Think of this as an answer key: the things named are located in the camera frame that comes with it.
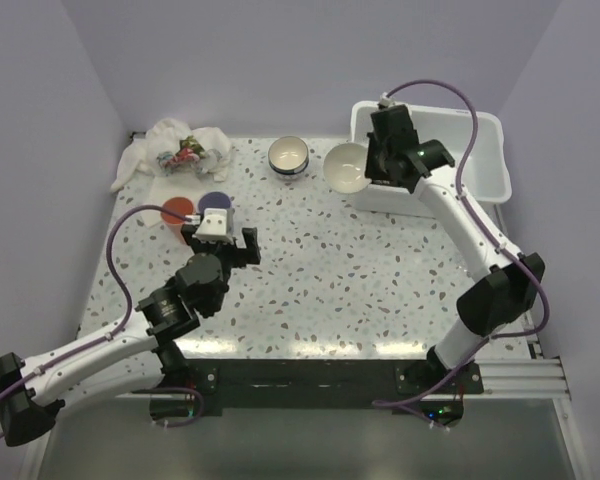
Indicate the purple plastic cup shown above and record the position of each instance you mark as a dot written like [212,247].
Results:
[214,200]

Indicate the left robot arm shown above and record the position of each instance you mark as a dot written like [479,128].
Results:
[33,390]

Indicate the cream bowl blue pattern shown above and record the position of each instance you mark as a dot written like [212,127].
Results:
[288,157]

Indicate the aluminium frame rail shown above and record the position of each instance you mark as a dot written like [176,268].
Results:
[524,379]

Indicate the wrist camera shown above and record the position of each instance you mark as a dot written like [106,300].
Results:
[216,225]
[386,102]

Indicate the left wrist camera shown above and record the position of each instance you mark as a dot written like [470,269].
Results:
[216,225]

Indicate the orange plastic cup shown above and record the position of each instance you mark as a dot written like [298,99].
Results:
[176,209]

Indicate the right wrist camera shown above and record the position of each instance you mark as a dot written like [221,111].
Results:
[386,102]

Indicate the white floral cloth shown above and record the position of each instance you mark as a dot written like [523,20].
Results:
[181,161]

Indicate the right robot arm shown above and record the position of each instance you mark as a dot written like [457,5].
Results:
[506,281]

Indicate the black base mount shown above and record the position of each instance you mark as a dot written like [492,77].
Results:
[218,385]

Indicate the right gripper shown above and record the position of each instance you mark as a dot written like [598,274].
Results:
[371,171]

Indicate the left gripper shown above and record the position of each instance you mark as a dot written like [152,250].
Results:
[249,234]

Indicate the small white bowl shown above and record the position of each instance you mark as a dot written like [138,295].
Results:
[344,168]

